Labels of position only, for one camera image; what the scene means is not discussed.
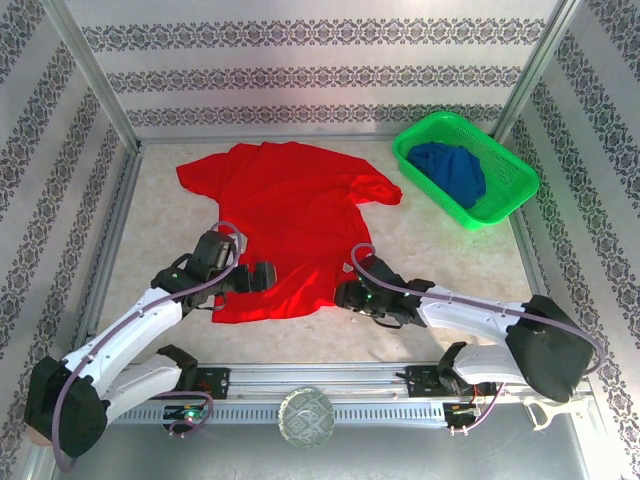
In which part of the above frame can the round patterned glass dish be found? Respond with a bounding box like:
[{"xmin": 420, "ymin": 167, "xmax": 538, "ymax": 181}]
[{"xmin": 278, "ymin": 385, "xmax": 335, "ymax": 450}]

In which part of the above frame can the aluminium mounting rail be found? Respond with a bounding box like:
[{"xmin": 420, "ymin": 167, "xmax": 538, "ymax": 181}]
[{"xmin": 47, "ymin": 360, "xmax": 594, "ymax": 401}]

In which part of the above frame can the green plastic basket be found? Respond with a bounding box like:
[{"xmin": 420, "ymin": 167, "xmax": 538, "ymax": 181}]
[{"xmin": 391, "ymin": 110, "xmax": 541, "ymax": 231}]

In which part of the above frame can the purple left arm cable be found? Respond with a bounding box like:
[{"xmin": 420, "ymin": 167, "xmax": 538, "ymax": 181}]
[{"xmin": 49, "ymin": 221, "xmax": 247, "ymax": 474}]

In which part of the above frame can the aluminium frame crossbar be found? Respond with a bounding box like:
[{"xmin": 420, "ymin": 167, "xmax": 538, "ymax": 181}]
[{"xmin": 134, "ymin": 130, "xmax": 496, "ymax": 147}]

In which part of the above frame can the aluminium side rail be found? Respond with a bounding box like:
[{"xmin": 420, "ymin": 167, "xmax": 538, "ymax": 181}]
[
  {"xmin": 67, "ymin": 144, "xmax": 146, "ymax": 366},
  {"xmin": 487, "ymin": 139, "xmax": 584, "ymax": 361}
]

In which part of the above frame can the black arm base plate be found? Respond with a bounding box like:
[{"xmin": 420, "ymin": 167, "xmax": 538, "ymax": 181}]
[
  {"xmin": 397, "ymin": 364, "xmax": 497, "ymax": 400},
  {"xmin": 139, "ymin": 366, "xmax": 231, "ymax": 401}
]

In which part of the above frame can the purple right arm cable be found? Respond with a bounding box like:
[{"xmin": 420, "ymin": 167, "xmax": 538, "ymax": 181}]
[{"xmin": 351, "ymin": 243, "xmax": 605, "ymax": 436}]

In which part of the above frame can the blue garment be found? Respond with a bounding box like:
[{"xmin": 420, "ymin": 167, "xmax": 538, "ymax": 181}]
[{"xmin": 407, "ymin": 141, "xmax": 488, "ymax": 210}]

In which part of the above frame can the red t-shirt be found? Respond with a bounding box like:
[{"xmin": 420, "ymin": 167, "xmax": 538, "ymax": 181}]
[{"xmin": 175, "ymin": 141, "xmax": 404, "ymax": 325}]

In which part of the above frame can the small circuit board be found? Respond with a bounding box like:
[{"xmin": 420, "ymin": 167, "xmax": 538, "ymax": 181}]
[
  {"xmin": 446, "ymin": 402, "xmax": 484, "ymax": 419},
  {"xmin": 163, "ymin": 404, "xmax": 206, "ymax": 421}
]

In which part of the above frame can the white peeler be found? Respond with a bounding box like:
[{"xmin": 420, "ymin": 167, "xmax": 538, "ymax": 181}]
[{"xmin": 523, "ymin": 399, "xmax": 587, "ymax": 434}]

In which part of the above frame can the aluminium frame post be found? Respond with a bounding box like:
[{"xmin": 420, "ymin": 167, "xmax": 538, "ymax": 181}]
[
  {"xmin": 42, "ymin": 0, "xmax": 144, "ymax": 151},
  {"xmin": 492, "ymin": 0, "xmax": 589, "ymax": 149}
]

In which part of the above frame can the slotted grey cable duct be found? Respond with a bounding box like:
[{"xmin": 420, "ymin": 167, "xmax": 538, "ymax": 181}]
[{"xmin": 74, "ymin": 402, "xmax": 449, "ymax": 426}]

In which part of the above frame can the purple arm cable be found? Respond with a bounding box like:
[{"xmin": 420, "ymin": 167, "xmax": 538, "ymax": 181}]
[
  {"xmin": 49, "ymin": 221, "xmax": 247, "ymax": 474},
  {"xmin": 351, "ymin": 243, "xmax": 605, "ymax": 436}
]

